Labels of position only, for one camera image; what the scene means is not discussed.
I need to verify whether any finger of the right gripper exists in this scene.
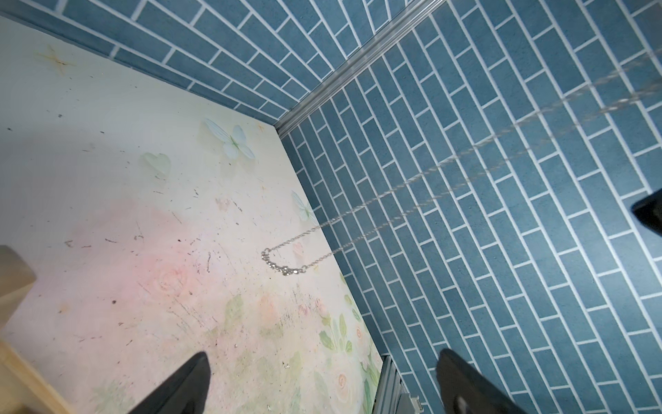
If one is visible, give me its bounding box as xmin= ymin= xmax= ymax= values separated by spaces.
xmin=631 ymin=190 xmax=662 ymax=236

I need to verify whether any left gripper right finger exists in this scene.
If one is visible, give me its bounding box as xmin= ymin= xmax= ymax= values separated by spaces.
xmin=435 ymin=348 xmax=525 ymax=414

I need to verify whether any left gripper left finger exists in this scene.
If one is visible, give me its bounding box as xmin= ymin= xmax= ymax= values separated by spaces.
xmin=129 ymin=351 xmax=211 ymax=414

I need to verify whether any silver chain necklace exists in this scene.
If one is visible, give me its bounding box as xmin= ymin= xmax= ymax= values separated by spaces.
xmin=259 ymin=48 xmax=662 ymax=277

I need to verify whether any wooden jewelry display stand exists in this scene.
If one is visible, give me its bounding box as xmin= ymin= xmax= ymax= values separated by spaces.
xmin=1 ymin=245 xmax=72 ymax=413

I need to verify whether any aluminium front rail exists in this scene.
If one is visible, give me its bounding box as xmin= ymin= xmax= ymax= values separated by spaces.
xmin=372 ymin=355 xmax=423 ymax=414

